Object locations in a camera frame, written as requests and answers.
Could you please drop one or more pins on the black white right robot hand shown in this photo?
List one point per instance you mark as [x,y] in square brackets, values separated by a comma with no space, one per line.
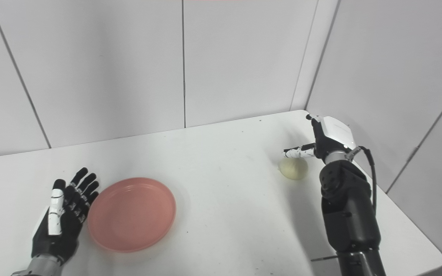
[334,134]

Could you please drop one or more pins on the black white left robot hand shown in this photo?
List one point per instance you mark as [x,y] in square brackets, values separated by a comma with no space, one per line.
[61,234]

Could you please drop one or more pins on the cream steamed bun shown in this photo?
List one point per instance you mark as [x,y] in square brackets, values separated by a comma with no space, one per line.
[294,168]

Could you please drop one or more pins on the pink round plate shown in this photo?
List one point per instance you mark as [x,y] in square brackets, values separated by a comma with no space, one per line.
[132,214]

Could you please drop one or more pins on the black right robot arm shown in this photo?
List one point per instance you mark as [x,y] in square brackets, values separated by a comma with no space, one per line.
[349,214]

